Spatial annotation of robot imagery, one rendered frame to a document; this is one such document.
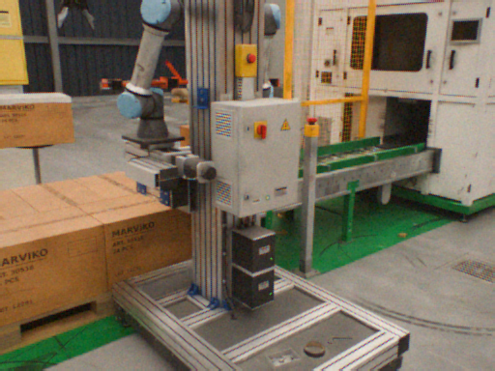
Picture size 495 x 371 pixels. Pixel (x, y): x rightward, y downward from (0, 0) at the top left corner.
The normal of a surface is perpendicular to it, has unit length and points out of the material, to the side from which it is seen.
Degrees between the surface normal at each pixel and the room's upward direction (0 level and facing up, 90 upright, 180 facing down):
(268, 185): 91
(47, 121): 90
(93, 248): 90
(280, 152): 90
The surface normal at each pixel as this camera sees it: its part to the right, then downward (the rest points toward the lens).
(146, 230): 0.64, 0.22
